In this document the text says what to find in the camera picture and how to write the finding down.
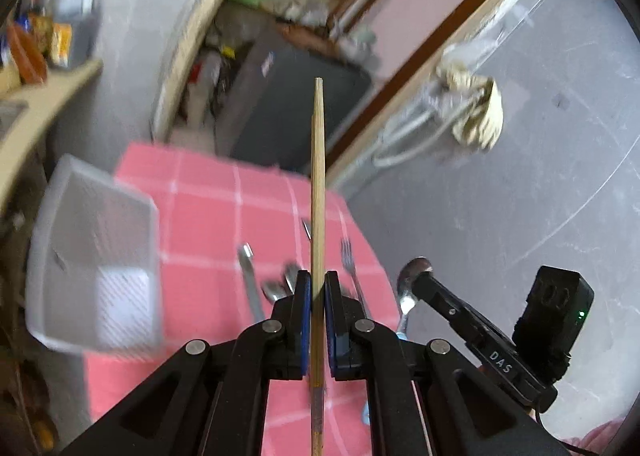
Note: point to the wooden chopstick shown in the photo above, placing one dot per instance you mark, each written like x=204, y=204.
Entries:
x=321, y=161
x=313, y=186

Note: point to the steel fork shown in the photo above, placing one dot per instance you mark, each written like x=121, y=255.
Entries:
x=350, y=266

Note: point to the grey refrigerator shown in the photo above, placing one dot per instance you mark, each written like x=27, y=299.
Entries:
x=300, y=101

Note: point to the steel cutlery piece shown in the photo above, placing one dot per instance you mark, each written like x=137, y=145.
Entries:
x=250, y=281
x=306, y=229

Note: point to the large dark liquid jug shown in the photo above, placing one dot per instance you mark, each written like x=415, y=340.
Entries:
x=75, y=31

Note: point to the steel spoon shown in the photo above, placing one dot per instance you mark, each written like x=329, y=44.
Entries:
x=272, y=291
x=406, y=281
x=290, y=275

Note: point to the wooden door frame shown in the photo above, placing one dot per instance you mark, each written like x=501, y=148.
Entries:
x=195, y=36

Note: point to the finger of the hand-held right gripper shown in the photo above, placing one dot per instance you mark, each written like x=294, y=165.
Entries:
x=445, y=306

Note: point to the white plastic bag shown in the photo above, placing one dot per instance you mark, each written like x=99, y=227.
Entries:
x=470, y=48

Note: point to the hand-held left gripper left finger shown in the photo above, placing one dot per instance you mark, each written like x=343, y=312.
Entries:
x=304, y=326

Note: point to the beige kitchen counter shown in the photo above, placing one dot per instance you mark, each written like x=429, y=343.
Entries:
x=45, y=96

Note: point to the pink checked tablecloth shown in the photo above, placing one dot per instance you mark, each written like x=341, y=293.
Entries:
x=200, y=196

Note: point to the row of sauce bottles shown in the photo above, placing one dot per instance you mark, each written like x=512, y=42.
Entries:
x=42, y=26

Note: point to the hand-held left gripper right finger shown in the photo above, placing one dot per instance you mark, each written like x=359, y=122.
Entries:
x=330, y=326

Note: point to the beige work gloves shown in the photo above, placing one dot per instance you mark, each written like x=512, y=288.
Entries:
x=480, y=121

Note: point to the orange red snack packet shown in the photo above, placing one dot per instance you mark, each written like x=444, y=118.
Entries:
x=25, y=56

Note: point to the white plastic mesh basket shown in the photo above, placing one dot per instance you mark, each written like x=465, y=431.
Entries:
x=95, y=236

